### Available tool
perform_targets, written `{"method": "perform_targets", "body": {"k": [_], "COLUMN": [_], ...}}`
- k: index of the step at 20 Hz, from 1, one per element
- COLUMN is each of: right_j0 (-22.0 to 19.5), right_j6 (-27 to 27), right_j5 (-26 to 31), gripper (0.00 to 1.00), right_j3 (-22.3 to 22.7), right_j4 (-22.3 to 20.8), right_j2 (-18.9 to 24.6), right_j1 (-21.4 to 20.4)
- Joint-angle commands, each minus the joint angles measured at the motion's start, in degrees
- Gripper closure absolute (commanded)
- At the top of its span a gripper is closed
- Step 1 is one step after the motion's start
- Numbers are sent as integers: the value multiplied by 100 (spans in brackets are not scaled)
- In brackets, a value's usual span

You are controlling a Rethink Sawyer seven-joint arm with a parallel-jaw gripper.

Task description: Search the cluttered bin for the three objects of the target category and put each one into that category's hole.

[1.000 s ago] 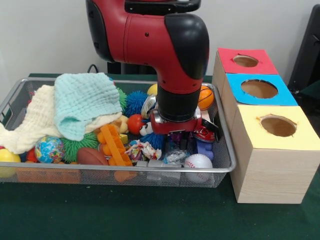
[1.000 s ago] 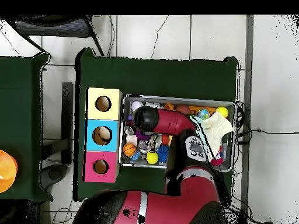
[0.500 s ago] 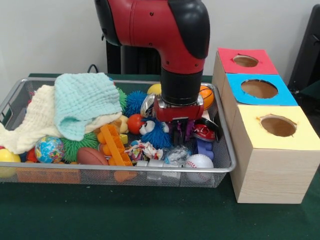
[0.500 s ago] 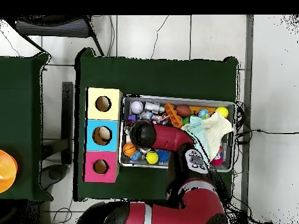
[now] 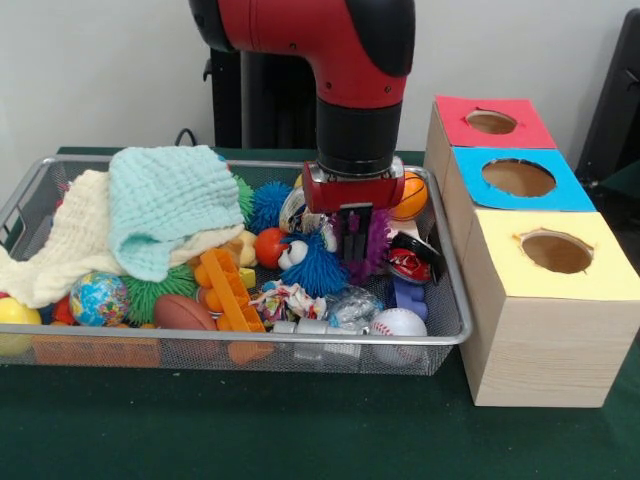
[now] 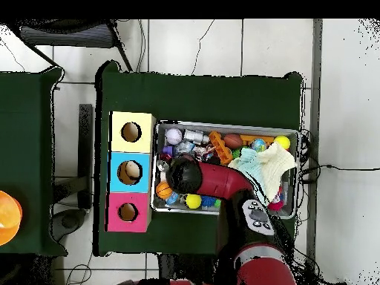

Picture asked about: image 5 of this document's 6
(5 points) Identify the dark green table cloth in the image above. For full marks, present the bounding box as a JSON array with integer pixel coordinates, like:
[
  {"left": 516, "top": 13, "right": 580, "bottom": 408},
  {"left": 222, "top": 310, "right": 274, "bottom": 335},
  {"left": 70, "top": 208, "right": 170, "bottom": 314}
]
[{"left": 0, "top": 145, "right": 640, "bottom": 480}]

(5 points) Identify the mint waffle cloth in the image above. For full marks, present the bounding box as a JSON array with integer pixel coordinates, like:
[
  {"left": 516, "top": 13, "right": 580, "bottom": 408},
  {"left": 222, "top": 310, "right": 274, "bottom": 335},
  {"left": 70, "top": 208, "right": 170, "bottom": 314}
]
[{"left": 107, "top": 144, "right": 246, "bottom": 284}]

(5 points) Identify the purple spiky rubber ball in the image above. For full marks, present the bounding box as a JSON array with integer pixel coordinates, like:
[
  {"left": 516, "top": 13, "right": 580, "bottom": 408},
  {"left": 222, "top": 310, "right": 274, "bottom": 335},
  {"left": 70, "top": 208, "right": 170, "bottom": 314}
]
[{"left": 332, "top": 208, "right": 396, "bottom": 284}]

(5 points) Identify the black upright panel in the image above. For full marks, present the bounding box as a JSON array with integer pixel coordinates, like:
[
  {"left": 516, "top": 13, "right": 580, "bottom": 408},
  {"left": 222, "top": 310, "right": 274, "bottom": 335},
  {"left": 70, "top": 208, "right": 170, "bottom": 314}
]
[{"left": 574, "top": 7, "right": 640, "bottom": 176}]

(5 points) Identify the globe print ball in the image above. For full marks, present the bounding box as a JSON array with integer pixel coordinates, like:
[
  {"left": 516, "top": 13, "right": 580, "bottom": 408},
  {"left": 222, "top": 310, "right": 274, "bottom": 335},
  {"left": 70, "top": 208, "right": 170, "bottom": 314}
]
[{"left": 69, "top": 272, "right": 132, "bottom": 327}]

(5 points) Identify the orange toy basketball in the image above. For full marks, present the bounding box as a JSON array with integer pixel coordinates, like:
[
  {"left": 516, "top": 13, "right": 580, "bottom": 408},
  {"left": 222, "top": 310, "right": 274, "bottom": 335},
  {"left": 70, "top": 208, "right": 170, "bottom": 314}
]
[{"left": 392, "top": 171, "right": 430, "bottom": 221}]

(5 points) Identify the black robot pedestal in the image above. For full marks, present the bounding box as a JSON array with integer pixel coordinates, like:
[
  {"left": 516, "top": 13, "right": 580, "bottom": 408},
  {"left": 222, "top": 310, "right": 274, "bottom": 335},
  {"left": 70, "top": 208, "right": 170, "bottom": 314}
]
[{"left": 202, "top": 47, "right": 320, "bottom": 151}]

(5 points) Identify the blue spiky toy with eyes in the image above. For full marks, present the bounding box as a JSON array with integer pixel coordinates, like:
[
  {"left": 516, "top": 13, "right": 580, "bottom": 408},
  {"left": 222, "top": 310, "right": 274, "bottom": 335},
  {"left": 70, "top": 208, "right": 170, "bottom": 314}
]
[{"left": 277, "top": 230, "right": 349, "bottom": 299}]

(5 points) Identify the dark green side-table cloth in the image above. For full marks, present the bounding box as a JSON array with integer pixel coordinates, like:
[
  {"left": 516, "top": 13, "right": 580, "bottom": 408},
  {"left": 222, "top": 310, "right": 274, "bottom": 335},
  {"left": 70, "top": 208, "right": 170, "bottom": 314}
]
[{"left": 597, "top": 159, "right": 640, "bottom": 204}]

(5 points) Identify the cream waffle cloth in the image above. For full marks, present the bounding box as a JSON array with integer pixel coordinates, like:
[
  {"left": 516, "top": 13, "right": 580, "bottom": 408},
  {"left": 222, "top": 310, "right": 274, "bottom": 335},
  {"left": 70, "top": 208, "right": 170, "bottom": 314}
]
[{"left": 0, "top": 168, "right": 246, "bottom": 310}]

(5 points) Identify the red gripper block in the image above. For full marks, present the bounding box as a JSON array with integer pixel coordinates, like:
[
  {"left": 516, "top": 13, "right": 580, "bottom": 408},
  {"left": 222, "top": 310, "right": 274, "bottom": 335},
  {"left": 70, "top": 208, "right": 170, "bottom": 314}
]
[{"left": 302, "top": 169, "right": 407, "bottom": 262}]

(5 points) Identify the orange plastic building brick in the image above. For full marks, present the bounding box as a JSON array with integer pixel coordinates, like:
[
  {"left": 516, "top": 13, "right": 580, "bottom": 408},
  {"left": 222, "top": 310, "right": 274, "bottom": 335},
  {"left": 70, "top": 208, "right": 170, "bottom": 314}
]
[{"left": 192, "top": 249, "right": 266, "bottom": 334}]

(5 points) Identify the shallow silver mesh bin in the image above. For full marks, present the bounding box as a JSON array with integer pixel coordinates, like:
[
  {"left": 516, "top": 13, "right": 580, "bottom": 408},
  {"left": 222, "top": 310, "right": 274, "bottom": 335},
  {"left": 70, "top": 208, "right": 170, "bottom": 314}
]
[{"left": 0, "top": 153, "right": 474, "bottom": 376}]

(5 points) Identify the white toy baseball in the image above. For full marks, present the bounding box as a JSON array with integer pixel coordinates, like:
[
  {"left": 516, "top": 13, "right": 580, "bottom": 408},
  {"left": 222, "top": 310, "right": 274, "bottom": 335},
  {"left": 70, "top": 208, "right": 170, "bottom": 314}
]
[{"left": 369, "top": 307, "right": 429, "bottom": 369}]

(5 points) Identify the silver drink can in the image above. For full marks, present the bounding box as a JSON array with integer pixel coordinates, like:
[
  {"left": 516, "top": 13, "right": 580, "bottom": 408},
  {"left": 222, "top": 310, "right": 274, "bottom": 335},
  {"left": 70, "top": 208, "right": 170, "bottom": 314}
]
[{"left": 278, "top": 189, "right": 337, "bottom": 251}]

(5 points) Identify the blue spiky rubber ball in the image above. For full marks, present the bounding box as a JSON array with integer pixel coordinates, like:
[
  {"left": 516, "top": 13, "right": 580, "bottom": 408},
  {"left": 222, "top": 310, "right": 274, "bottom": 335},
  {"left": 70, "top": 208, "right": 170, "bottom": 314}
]
[{"left": 249, "top": 180, "right": 296, "bottom": 235}]

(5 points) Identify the brown toy football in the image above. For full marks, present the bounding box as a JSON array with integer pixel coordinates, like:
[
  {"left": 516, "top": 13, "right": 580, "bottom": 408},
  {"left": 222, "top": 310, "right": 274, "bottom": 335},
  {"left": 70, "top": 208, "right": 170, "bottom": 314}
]
[{"left": 153, "top": 294, "right": 219, "bottom": 331}]

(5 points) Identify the wooden box with three holes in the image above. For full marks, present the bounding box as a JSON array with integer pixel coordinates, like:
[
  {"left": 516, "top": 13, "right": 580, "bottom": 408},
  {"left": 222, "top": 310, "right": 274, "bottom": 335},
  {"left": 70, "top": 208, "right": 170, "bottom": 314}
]
[{"left": 422, "top": 94, "right": 640, "bottom": 409}]

